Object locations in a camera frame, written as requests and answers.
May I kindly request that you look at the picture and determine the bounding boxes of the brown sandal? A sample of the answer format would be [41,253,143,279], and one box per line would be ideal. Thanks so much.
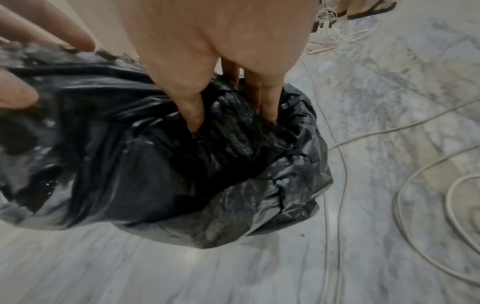
[346,0,398,21]

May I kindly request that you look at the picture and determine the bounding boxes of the person's left hand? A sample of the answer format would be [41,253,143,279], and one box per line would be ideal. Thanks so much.
[0,0,97,109]

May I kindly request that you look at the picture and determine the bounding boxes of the black plastic garbage bag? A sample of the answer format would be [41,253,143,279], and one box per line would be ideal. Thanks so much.
[0,41,335,249]

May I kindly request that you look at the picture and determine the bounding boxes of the white power strip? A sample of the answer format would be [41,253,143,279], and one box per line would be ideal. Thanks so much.
[309,7,380,45]

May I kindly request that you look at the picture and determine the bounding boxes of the thin grey cable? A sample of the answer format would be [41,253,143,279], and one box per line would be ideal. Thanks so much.
[328,105,480,151]
[299,59,348,304]

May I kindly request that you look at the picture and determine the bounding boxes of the person's right hand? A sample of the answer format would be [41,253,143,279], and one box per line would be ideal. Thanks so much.
[112,0,320,133]

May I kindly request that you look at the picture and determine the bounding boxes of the thick white cable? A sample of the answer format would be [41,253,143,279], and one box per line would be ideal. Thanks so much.
[445,173,480,239]

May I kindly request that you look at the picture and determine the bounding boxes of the looped grey cable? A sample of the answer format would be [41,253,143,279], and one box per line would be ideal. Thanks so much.
[391,142,480,286]

